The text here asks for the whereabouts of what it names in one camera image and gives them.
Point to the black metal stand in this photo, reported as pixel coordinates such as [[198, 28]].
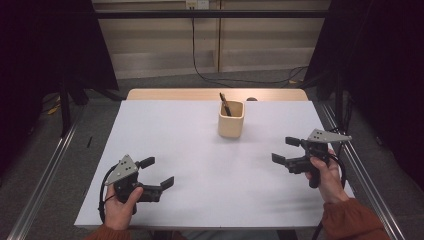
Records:
[[339, 100], [65, 110]]

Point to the small black stick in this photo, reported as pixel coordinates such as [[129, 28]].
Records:
[[89, 142]]

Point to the black pencil with orange end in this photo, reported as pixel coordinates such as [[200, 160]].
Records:
[[228, 108]]

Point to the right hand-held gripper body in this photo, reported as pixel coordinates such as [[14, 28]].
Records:
[[316, 150]]

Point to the person's right hand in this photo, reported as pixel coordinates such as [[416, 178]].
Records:
[[330, 180]]

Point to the beige square pen holder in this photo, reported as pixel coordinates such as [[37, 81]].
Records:
[[230, 125]]

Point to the black curtain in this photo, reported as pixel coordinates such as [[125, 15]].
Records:
[[40, 50], [383, 66]]

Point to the black pen with square cap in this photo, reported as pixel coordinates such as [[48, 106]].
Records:
[[223, 100]]

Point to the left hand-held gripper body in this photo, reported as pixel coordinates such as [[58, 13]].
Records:
[[126, 180]]

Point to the black horizontal frame bar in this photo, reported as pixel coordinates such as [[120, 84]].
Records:
[[206, 14]]

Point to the white wall socket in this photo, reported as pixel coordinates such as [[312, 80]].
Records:
[[197, 4]]

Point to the white table cover board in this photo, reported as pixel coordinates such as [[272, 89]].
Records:
[[200, 160]]

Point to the aluminium floor rail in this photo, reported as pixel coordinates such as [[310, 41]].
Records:
[[373, 193], [43, 180]]

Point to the person's left hand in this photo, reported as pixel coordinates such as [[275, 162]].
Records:
[[120, 210]]

